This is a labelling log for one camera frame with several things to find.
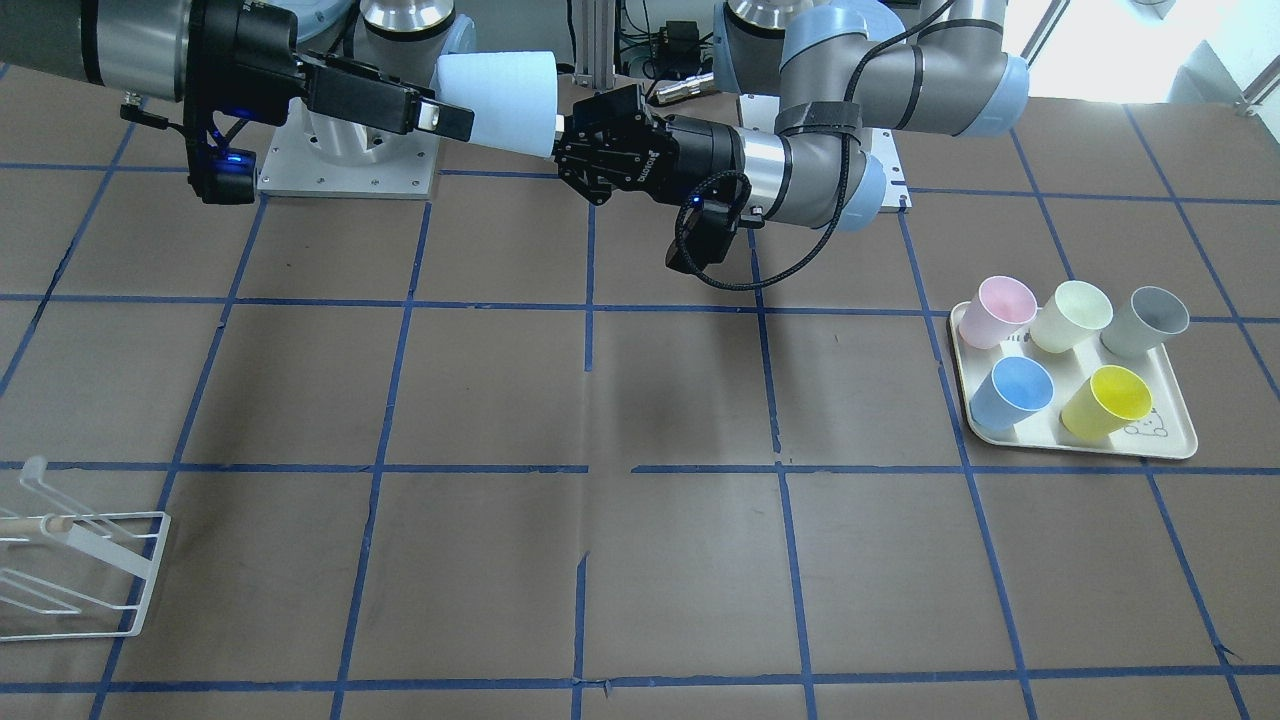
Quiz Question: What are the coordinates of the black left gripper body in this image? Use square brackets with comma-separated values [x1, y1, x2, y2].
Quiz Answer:
[554, 85, 744, 206]

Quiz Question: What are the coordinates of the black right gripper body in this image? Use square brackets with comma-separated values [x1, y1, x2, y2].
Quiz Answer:
[186, 1, 421, 136]

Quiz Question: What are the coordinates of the light blue plastic cup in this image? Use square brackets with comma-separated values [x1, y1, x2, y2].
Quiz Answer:
[434, 51, 558, 159]

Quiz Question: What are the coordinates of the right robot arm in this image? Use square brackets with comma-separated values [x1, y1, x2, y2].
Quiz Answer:
[3, 1, 475, 181]

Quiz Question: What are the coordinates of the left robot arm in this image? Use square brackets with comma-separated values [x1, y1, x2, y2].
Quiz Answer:
[552, 1, 1030, 232]

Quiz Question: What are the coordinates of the pink plastic cup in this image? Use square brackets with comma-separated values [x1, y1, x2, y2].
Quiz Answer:
[957, 275, 1039, 350]

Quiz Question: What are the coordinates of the cream plastic cup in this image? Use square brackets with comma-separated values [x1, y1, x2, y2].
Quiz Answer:
[1029, 281, 1114, 354]

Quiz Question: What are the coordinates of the grey plastic cup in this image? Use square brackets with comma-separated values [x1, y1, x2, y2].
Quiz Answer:
[1100, 286, 1190, 357]

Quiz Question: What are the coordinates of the yellow plastic cup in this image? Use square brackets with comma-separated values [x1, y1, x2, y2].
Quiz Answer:
[1060, 365, 1155, 441]

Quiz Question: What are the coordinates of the cream plastic tray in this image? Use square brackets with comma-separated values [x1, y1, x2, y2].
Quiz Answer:
[948, 301, 1199, 460]

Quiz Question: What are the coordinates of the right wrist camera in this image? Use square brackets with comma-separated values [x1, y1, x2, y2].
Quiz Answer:
[187, 142, 257, 206]

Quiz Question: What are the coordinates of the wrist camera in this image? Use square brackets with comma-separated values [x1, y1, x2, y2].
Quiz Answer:
[666, 196, 740, 275]
[187, 142, 257, 206]

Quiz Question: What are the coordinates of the aluminium frame post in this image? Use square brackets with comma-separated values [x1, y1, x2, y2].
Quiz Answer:
[570, 0, 618, 92]

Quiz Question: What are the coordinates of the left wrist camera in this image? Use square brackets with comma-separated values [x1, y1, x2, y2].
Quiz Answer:
[666, 196, 740, 275]

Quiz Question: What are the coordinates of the white wire cup rack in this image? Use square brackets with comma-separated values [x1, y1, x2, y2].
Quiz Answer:
[1, 456, 172, 644]

